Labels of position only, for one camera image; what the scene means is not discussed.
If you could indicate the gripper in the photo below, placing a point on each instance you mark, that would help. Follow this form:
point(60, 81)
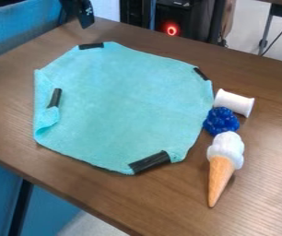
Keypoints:
point(68, 6)

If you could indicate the turquoise cloth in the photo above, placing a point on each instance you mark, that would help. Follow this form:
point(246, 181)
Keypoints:
point(123, 104)

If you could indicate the black computer tower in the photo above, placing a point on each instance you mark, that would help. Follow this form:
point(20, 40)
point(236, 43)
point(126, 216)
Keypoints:
point(180, 18)

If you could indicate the white spool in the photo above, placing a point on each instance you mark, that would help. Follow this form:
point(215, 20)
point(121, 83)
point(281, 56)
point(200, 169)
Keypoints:
point(233, 102)

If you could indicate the blue toy berry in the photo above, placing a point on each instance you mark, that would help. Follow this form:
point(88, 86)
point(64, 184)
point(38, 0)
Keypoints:
point(221, 120)

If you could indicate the grey metal table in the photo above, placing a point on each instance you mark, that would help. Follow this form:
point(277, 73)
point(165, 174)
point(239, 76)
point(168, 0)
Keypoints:
point(270, 18)

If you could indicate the toy ice cream cone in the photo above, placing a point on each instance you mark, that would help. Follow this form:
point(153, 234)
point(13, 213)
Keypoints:
point(223, 162)

